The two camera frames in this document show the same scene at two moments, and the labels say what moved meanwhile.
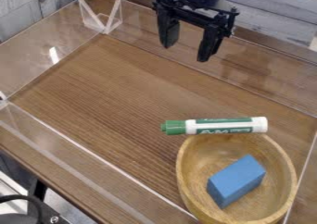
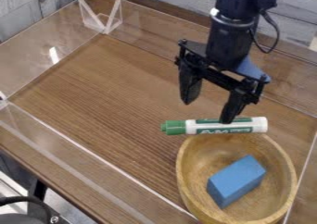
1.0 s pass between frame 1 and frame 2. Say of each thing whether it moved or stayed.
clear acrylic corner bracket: stayed
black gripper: moved
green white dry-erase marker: stayed
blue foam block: stayed
